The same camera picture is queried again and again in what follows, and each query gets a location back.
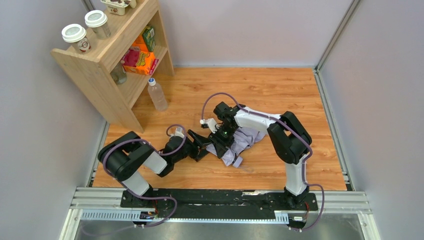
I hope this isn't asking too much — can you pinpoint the lavender folding umbrella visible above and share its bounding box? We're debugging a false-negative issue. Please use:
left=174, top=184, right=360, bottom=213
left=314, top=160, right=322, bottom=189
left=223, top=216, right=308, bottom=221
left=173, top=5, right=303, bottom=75
left=218, top=127, right=266, bottom=174

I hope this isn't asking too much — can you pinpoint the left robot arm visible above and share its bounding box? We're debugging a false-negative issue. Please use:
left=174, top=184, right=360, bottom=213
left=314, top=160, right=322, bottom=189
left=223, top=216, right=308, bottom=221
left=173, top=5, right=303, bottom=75
left=97, top=125, right=211, bottom=200

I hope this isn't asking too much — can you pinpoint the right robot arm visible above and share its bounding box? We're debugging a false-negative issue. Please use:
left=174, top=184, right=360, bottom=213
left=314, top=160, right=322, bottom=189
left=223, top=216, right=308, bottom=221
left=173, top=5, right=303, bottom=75
left=200, top=102, right=312, bottom=197

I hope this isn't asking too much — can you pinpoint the clear plastic water bottle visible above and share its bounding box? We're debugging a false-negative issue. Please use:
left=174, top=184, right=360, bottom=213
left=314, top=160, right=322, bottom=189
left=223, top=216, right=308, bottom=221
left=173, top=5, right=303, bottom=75
left=148, top=77, right=168, bottom=112

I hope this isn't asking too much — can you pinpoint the glass jar on shelf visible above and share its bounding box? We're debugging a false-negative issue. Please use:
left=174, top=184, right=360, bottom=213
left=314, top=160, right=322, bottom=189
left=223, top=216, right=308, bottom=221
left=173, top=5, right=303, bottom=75
left=110, top=61, right=127, bottom=85

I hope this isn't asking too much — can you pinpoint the orange snack box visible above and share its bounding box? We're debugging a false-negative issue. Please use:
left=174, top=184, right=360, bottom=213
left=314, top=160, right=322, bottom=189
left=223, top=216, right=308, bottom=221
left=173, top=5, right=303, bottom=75
left=120, top=49, right=159, bottom=76

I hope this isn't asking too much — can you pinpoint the wooden shelf unit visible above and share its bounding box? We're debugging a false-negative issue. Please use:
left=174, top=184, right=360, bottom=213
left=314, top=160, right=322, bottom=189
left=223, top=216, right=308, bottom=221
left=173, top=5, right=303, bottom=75
left=50, top=0, right=175, bottom=133

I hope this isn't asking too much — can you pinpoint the green drink carton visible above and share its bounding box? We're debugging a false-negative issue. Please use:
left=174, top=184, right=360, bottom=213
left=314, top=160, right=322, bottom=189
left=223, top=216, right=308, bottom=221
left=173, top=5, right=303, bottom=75
left=134, top=25, right=156, bottom=52

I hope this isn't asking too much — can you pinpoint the yogurt cup pack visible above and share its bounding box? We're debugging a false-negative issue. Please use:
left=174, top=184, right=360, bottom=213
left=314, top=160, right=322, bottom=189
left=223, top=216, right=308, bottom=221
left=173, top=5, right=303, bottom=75
left=100, top=0, right=137, bottom=16

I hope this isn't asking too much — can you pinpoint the rear white-lidded paper cup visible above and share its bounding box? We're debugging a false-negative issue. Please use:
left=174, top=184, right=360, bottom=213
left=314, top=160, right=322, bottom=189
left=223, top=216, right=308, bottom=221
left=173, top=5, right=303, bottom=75
left=84, top=10, right=111, bottom=40

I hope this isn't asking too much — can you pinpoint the white-lidded paper cup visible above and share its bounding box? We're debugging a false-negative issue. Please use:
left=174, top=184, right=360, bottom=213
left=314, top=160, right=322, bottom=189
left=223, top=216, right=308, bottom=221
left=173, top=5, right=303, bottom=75
left=84, top=10, right=111, bottom=40
left=61, top=23, right=91, bottom=54

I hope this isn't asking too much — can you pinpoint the front white-lidded paper cup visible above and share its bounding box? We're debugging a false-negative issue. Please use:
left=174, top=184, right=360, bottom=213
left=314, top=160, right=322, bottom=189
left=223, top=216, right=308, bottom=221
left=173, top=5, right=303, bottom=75
left=61, top=23, right=91, bottom=54

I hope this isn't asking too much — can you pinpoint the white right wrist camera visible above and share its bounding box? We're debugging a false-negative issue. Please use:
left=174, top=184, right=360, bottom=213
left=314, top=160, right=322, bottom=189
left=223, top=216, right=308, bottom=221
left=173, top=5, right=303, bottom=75
left=199, top=118, right=218, bottom=133

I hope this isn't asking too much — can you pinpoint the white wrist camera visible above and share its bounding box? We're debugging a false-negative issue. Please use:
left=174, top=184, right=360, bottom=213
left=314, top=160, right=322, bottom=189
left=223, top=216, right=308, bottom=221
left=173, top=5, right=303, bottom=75
left=171, top=126, right=186, bottom=139
left=199, top=118, right=218, bottom=133

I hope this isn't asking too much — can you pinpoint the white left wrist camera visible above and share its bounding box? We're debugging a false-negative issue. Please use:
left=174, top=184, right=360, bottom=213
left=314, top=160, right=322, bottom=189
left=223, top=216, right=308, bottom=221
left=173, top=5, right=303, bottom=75
left=171, top=126, right=186, bottom=139

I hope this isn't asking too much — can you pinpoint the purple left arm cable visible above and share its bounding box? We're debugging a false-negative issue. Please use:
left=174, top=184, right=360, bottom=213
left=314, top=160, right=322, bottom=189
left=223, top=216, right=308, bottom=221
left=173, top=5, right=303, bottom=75
left=101, top=124, right=188, bottom=229

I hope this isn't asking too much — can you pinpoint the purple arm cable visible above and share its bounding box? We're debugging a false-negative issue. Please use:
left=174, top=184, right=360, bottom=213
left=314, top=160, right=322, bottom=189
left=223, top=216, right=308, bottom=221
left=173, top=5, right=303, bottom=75
left=101, top=124, right=188, bottom=229
left=200, top=92, right=326, bottom=232

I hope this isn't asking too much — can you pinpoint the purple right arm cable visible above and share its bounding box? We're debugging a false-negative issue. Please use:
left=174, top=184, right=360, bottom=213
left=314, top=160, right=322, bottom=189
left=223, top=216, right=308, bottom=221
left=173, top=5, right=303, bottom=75
left=200, top=92, right=326, bottom=232

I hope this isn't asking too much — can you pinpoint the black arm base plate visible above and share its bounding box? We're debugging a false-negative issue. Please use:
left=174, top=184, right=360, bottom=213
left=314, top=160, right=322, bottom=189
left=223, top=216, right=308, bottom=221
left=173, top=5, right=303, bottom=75
left=120, top=188, right=319, bottom=220

